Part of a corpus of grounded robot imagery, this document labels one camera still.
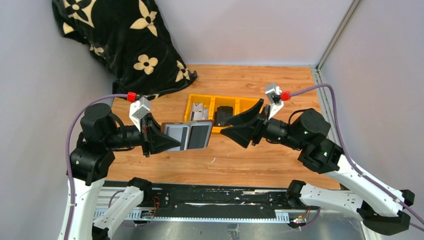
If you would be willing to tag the yellow bin middle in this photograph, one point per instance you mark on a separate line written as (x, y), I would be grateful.
(224, 101)

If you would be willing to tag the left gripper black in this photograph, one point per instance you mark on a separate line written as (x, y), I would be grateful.
(153, 137)

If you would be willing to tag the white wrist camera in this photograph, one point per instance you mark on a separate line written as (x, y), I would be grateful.
(139, 109)
(274, 95)

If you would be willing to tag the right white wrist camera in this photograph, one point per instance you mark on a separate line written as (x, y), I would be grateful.
(274, 95)

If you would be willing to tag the yellow bin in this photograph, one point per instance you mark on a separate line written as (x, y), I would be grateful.
(207, 100)
(224, 101)
(245, 103)

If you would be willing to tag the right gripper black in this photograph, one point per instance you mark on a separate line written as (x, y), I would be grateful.
(241, 133)

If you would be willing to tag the yellow bin right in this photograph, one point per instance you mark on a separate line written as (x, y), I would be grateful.
(245, 103)

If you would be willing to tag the black floral blanket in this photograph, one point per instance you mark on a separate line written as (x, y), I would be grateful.
(130, 39)

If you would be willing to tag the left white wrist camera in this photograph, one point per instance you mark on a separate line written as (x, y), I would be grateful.
(139, 109)

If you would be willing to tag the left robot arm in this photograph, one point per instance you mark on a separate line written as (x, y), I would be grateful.
(103, 133)

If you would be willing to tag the silver cards pile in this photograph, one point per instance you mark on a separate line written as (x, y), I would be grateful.
(198, 112)

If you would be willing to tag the yellow bin left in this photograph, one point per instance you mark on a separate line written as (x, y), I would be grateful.
(207, 100)

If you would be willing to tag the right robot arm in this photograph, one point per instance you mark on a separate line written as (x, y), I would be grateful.
(378, 206)

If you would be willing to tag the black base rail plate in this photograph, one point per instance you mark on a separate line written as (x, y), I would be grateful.
(218, 201)

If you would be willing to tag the aluminium frame post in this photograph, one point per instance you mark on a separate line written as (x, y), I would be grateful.
(352, 9)

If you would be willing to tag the brown leather card holder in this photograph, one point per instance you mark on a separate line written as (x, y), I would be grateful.
(192, 135)

